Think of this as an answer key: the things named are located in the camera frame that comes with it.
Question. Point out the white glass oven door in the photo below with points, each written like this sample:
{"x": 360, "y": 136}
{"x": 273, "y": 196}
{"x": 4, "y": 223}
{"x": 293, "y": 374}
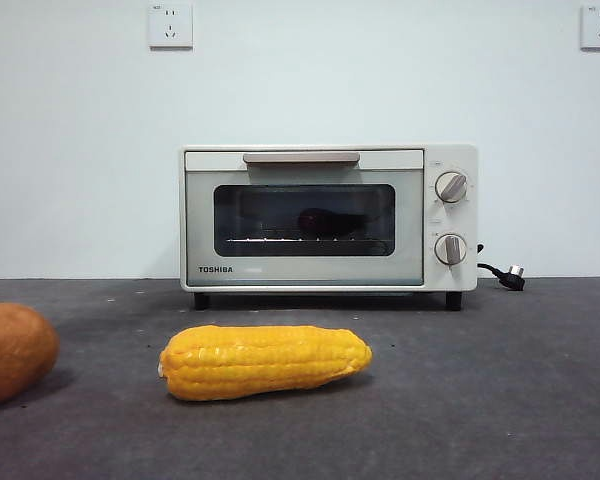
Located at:
{"x": 300, "y": 272}

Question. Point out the purple eggplant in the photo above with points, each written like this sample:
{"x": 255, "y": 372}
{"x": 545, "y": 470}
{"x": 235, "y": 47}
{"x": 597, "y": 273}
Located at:
{"x": 330, "y": 222}

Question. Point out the beige round oven knob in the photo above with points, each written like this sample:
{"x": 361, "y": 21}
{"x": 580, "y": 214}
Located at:
{"x": 452, "y": 187}
{"x": 451, "y": 249}

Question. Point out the white toaster oven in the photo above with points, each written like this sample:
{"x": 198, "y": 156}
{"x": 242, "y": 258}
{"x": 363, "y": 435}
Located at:
{"x": 452, "y": 280}

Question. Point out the yellow corn cob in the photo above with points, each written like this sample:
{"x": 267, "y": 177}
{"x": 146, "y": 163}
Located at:
{"x": 265, "y": 362}

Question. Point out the orange-brown sweet potato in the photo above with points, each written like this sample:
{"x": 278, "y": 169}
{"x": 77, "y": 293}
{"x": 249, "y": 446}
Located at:
{"x": 10, "y": 350}

